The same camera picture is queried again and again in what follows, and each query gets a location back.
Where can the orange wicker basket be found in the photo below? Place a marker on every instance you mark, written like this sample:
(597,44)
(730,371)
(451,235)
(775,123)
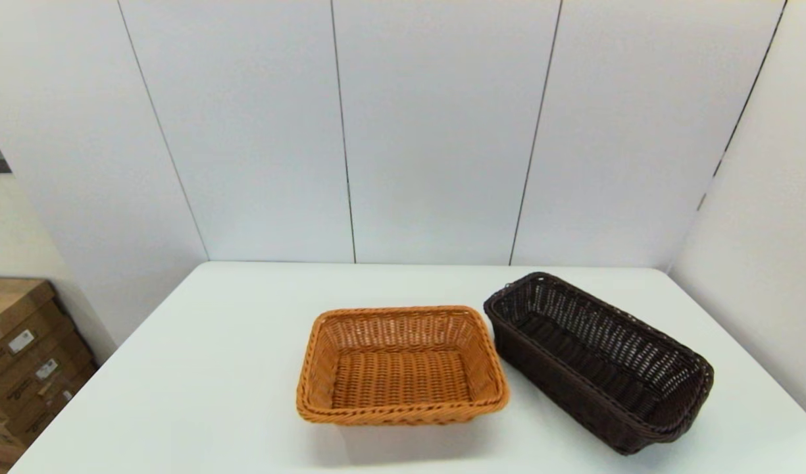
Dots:
(402,378)

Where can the cardboard box with white label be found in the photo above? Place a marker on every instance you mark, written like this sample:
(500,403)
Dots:
(21,388)
(54,407)
(14,309)

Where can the dark brown wicker basket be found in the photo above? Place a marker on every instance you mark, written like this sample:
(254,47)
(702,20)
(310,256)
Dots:
(593,355)

